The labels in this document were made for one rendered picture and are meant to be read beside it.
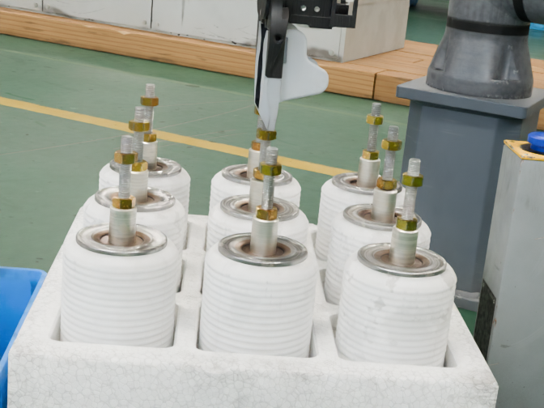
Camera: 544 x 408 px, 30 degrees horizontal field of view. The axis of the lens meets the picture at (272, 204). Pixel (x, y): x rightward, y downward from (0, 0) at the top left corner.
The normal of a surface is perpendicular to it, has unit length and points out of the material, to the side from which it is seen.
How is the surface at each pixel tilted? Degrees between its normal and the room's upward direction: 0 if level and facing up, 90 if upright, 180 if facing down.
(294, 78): 85
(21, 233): 0
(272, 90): 104
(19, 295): 88
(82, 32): 90
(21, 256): 0
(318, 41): 90
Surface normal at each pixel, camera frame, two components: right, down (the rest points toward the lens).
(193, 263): 0.09, -0.95
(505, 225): -1.00, -0.07
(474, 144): -0.45, 0.22
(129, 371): 0.04, 0.29
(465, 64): -0.43, -0.09
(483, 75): -0.11, -0.03
